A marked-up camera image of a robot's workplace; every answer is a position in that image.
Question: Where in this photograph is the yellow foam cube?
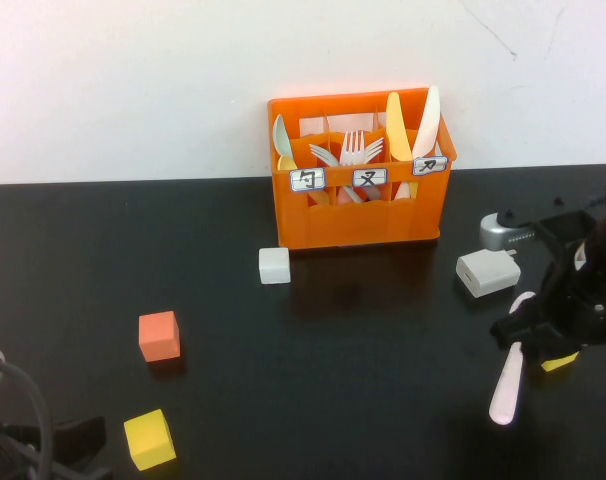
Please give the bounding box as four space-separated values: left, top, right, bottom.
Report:
540 349 581 373
123 408 178 472

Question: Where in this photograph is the orange plastic cutlery crate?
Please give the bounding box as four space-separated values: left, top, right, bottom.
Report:
267 88 458 251

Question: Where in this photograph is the pink plastic fork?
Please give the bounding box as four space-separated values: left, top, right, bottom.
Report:
338 130 367 205

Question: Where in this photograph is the paper label spoon character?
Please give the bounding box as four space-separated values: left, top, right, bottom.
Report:
288 168 327 193

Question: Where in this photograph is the paper label fork character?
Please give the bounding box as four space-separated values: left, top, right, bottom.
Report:
352 168 388 189

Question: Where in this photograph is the pale blue plastic fork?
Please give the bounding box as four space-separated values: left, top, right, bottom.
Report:
362 138 386 164
309 144 368 204

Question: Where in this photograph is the white foam cube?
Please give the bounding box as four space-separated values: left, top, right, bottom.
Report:
258 247 292 286

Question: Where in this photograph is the paper label knife character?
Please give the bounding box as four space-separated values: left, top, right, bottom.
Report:
411 156 449 177

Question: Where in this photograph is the white USB wall charger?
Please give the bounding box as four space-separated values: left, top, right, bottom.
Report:
455 248 522 299

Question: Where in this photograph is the pink plastic spoon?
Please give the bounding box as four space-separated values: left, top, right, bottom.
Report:
488 291 537 426

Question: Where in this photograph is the cream plastic knife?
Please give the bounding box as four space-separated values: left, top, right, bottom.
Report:
392 85 442 202

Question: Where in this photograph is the yellow plastic knife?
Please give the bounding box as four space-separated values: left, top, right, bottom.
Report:
385 92 420 200

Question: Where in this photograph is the orange foam cube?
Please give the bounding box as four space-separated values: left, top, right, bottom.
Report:
138 310 182 364

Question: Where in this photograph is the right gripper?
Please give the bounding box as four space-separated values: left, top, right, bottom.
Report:
490 239 606 361

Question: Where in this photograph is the pale green plastic spoon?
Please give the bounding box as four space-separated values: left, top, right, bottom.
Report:
273 114 297 159

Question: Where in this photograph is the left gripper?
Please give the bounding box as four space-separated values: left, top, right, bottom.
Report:
0 416 115 480

